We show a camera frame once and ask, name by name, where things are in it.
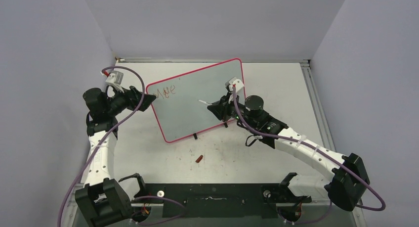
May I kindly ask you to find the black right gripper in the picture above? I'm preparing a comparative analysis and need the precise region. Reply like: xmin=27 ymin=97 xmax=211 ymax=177
xmin=209 ymin=91 xmax=257 ymax=129

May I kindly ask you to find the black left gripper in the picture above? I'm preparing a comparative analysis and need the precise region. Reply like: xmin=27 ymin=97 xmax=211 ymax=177
xmin=105 ymin=84 xmax=155 ymax=116

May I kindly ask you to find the white whiteboard marker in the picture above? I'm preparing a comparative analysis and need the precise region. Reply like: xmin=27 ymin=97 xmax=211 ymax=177
xmin=198 ymin=100 xmax=212 ymax=106

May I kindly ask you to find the red marker cap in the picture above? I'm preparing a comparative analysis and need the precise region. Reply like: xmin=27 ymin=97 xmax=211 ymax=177
xmin=195 ymin=155 xmax=203 ymax=163

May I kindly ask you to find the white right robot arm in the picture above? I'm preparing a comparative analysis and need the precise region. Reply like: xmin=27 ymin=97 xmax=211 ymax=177
xmin=207 ymin=92 xmax=371 ymax=211

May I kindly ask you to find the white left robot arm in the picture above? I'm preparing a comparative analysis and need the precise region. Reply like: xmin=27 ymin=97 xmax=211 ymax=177
xmin=75 ymin=86 xmax=157 ymax=227

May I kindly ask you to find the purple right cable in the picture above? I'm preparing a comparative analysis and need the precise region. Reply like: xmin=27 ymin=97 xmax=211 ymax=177
xmin=231 ymin=86 xmax=386 ymax=225

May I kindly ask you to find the purple cable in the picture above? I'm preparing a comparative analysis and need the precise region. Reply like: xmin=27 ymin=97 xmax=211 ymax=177
xmin=57 ymin=66 xmax=186 ymax=227
xmin=231 ymin=86 xmax=386 ymax=225

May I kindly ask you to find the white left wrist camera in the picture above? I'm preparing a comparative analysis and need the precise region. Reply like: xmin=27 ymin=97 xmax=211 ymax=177
xmin=102 ymin=71 xmax=125 ymax=93

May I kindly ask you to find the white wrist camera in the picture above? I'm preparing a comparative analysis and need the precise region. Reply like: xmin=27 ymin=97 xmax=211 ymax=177
xmin=102 ymin=71 xmax=125 ymax=93
xmin=225 ymin=77 xmax=245 ymax=93

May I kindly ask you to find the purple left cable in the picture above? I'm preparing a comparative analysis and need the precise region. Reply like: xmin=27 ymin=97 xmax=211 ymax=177
xmin=57 ymin=66 xmax=186 ymax=227

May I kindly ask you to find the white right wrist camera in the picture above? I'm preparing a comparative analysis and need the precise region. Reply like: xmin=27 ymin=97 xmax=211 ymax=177
xmin=225 ymin=77 xmax=245 ymax=93

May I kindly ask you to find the whiteboard with pink frame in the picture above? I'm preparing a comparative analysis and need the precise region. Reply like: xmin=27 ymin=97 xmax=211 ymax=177
xmin=146 ymin=58 xmax=244 ymax=143

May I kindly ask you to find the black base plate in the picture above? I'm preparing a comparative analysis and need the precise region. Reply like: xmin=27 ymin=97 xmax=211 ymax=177
xmin=133 ymin=183 xmax=312 ymax=219

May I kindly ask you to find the aluminium rail frame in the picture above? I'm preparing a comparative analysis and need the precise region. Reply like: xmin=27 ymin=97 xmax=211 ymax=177
xmin=116 ymin=57 xmax=363 ymax=207

